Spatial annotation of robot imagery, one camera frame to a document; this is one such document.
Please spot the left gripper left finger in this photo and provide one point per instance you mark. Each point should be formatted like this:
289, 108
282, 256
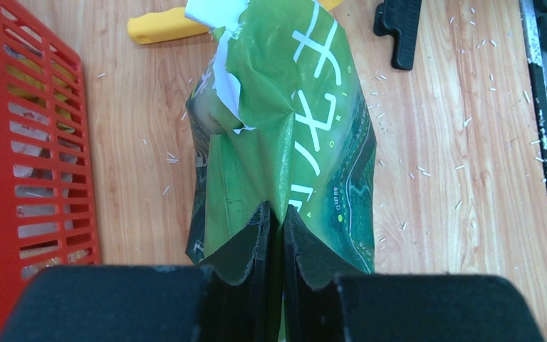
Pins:
235, 306

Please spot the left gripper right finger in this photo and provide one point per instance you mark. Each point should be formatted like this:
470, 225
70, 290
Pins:
312, 306

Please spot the green litter bag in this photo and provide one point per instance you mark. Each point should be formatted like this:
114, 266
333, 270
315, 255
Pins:
288, 125

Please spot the yellow plastic scoop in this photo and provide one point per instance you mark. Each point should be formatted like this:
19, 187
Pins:
173, 24

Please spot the black bag clip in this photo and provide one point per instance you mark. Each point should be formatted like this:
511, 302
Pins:
399, 19

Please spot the red plastic shopping basket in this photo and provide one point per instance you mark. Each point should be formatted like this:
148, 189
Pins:
47, 204

